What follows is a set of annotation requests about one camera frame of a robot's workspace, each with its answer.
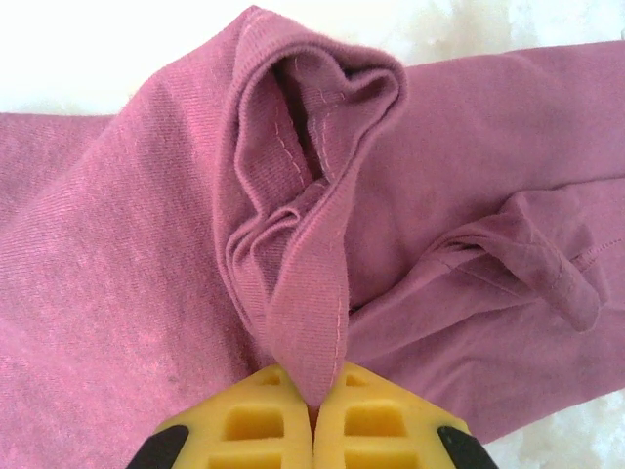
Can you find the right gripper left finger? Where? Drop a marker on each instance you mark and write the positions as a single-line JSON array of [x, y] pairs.
[[254, 439]]

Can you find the maroon t-shirt with star print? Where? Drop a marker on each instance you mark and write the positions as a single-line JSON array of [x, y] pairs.
[[122, 244]]

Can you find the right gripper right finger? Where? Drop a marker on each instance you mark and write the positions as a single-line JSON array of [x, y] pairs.
[[371, 439]]

